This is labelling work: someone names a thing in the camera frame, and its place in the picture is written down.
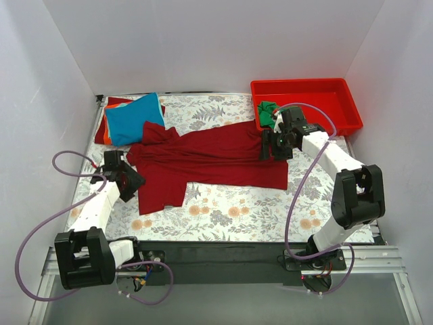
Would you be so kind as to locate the red plastic bin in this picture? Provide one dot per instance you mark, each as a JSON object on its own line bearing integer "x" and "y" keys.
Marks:
{"x": 331, "y": 96}

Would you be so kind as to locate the dark red t-shirt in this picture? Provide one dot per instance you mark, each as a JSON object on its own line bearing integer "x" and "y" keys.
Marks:
{"x": 101, "y": 132}
{"x": 227, "y": 155}

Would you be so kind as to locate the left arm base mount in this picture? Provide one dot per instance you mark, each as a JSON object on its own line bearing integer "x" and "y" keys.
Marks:
{"x": 155, "y": 255}

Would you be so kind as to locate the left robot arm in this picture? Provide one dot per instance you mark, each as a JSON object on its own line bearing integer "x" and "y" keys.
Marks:
{"x": 85, "y": 256}

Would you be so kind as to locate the aluminium frame rail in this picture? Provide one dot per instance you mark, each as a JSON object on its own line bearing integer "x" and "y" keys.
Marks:
{"x": 369, "y": 259}

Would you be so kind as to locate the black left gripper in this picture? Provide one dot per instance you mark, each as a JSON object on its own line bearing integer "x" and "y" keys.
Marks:
{"x": 132, "y": 183}

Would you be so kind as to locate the floral patterned table mat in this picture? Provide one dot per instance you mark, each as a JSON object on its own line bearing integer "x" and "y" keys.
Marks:
{"x": 229, "y": 213}

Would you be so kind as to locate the blue folded t-shirt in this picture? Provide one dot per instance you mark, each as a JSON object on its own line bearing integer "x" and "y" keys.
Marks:
{"x": 132, "y": 122}

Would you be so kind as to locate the orange folded t-shirt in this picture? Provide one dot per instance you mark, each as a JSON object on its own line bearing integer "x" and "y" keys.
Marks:
{"x": 106, "y": 137}

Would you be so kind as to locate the dark red folded t-shirt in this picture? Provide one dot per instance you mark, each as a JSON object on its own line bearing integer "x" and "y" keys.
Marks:
{"x": 101, "y": 132}

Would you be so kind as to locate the green t-shirt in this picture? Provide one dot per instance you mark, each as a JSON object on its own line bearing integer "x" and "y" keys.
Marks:
{"x": 266, "y": 114}

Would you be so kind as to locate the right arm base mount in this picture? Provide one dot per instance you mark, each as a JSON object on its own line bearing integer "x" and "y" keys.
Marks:
{"x": 334, "y": 261}

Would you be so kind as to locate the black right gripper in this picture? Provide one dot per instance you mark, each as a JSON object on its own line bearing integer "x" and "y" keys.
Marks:
{"x": 266, "y": 145}

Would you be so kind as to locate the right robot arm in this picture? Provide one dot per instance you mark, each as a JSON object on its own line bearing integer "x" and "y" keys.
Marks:
{"x": 358, "y": 194}

